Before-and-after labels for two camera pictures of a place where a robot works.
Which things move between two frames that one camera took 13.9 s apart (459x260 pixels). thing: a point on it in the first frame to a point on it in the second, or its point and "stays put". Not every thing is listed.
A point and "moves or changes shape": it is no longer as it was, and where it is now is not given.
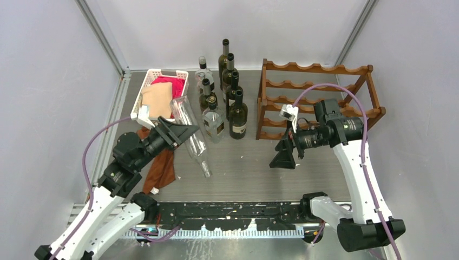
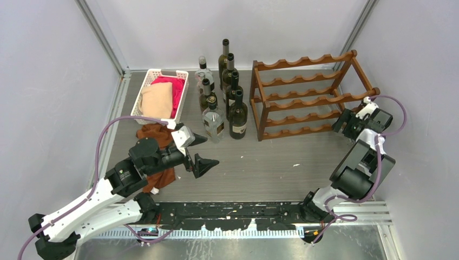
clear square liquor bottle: x=213 y=121 stays put
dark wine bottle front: x=238 y=117 stays put
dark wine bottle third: x=227 y=74 stays put
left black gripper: x=174 y=134 to x=201 y=165
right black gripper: x=284 y=157 to x=346 y=116
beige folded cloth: x=158 y=97 stays put
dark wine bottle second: x=230 y=92 stays put
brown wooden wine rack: x=300 y=85 moves or changes shape
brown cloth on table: x=160 y=170 stays put
